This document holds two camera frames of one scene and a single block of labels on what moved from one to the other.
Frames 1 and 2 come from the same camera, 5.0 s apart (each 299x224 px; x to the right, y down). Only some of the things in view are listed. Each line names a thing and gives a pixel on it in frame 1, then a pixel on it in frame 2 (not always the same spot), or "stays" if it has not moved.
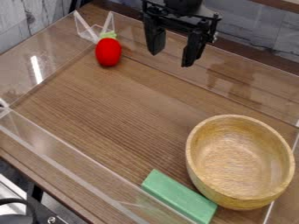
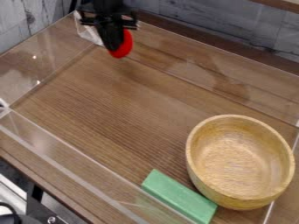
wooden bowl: x=239 y=160 stays
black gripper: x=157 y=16 -> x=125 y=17
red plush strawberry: x=107 y=49 -> x=125 y=46
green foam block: x=179 y=197 stays
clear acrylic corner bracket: x=92 y=31 stays
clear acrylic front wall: x=77 y=179 stays
